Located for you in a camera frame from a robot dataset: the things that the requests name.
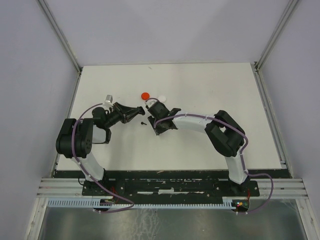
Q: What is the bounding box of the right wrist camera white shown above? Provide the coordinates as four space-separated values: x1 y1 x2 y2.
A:
145 97 159 109

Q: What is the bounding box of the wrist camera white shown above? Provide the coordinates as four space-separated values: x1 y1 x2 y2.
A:
145 97 159 109
103 94 113 106

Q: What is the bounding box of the round white earbud case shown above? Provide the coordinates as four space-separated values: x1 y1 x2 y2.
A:
158 95 167 103

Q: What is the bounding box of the left aluminium corner post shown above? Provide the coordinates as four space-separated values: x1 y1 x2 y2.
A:
36 0 82 73

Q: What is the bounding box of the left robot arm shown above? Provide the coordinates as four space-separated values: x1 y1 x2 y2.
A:
55 102 145 195

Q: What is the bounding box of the right controller board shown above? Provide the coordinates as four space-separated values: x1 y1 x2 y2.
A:
234 200 250 212

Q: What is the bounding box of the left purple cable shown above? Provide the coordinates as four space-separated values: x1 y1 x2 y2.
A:
71 101 136 215

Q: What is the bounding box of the round black earbud case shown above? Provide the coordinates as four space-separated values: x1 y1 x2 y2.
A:
138 106 146 116

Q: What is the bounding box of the round orange earbud case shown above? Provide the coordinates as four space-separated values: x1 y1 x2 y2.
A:
140 92 150 101

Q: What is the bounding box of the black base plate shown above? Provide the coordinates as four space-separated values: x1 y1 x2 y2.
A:
81 178 259 198

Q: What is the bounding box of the aluminium corner post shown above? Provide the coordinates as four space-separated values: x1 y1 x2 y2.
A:
36 0 82 73
254 0 301 72

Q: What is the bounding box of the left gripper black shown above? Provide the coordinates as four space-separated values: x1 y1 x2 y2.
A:
104 101 140 129

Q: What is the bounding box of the aluminium frame rail front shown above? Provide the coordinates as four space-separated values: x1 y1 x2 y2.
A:
36 178 309 200

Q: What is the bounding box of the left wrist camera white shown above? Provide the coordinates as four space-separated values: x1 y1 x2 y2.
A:
103 94 113 106

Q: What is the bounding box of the right aluminium corner post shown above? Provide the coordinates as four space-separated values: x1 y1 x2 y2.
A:
254 0 301 72

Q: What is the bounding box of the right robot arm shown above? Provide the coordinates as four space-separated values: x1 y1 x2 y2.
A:
145 98 249 196

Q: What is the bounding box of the white slotted cable duct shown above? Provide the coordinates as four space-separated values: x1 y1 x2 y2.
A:
46 196 238 210

